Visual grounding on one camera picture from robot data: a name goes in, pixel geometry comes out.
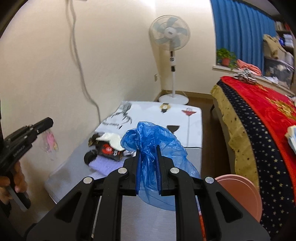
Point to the white paper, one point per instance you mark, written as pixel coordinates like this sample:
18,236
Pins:
127,153

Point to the pink trash bin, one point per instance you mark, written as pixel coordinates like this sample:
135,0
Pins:
244,191

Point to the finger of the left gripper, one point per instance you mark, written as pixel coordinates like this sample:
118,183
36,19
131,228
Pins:
35,129

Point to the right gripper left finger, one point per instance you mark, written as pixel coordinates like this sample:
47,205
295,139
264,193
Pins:
92,209

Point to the tan jacket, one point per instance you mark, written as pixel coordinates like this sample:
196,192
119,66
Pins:
272,48

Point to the clear plastic bag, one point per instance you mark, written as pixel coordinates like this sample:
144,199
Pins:
50,145

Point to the grey storage bin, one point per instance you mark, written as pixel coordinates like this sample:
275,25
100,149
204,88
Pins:
278,71

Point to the grey table cloth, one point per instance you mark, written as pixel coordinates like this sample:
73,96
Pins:
140,221

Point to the zebra striped cloth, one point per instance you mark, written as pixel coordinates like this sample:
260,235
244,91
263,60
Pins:
246,76

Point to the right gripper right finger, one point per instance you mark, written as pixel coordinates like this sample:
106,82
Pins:
223,216

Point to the potted green plant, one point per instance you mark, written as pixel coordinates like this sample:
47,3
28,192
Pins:
226,58

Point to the blue plastic bag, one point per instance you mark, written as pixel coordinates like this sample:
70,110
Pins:
157,157

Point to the white standing fan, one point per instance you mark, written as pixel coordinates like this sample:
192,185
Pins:
171,33

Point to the cream plastic wrapper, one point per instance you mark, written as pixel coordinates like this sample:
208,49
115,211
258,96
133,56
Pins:
113,139

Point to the pink folded cloth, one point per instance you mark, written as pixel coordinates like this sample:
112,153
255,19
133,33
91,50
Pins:
243,65

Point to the red patterned bed blanket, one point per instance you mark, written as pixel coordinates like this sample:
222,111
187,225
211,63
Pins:
257,119

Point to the wooden bookshelf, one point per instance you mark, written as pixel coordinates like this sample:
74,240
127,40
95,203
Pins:
284,34

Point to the light blue folded sheet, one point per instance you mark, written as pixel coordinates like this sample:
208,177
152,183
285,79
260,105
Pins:
291,137

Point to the black red snack wrapper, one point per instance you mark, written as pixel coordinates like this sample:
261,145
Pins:
104,149

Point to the blue curtain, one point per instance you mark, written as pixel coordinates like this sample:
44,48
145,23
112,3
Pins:
240,28

